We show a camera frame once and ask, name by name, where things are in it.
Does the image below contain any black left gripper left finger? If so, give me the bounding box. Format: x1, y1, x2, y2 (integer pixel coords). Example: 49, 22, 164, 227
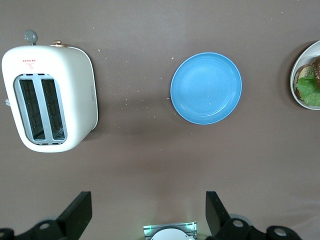
0, 191, 93, 240

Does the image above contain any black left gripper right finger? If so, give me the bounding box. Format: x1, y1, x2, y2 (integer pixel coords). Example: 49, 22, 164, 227
205, 191, 305, 240

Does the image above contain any green lettuce leaf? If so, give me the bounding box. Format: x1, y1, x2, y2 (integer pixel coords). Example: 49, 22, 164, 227
295, 74, 320, 107

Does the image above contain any light brown bread slice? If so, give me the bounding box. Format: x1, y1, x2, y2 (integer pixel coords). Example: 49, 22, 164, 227
293, 63, 316, 101

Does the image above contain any dark crust bread slice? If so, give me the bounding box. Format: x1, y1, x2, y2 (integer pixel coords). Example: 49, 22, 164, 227
312, 56, 320, 90

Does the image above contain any blue round plate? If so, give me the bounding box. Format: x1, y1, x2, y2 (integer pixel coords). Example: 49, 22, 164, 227
170, 51, 243, 125

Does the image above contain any beige round plate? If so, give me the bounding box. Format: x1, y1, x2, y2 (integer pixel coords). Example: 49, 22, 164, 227
289, 40, 320, 111

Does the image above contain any cream white toaster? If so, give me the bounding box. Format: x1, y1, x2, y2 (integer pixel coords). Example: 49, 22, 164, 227
1, 29, 99, 153

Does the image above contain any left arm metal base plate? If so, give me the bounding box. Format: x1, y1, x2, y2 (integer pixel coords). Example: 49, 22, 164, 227
143, 221, 198, 240

